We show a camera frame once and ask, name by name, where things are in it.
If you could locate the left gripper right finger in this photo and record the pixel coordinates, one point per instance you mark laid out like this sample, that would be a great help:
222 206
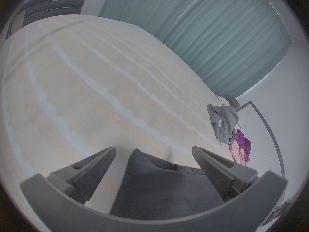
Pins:
217 175

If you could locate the black chest of drawers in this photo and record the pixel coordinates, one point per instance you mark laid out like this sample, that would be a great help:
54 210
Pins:
53 7

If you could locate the grey garment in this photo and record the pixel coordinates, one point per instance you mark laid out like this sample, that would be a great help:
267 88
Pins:
225 119

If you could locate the pink garment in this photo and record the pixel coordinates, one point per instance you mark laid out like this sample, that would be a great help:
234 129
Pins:
235 152

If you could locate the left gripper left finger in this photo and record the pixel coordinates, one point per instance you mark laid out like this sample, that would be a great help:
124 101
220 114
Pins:
90 175

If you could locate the black T-shirt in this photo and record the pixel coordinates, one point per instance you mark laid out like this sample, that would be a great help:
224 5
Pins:
159 190

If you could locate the grey bedside table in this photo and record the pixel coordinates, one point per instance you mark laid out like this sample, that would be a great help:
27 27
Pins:
233 101

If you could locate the bed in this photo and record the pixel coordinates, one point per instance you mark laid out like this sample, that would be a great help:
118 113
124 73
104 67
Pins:
96 81

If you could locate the purple garment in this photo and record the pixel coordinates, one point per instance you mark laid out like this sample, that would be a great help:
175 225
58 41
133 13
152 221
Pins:
242 142

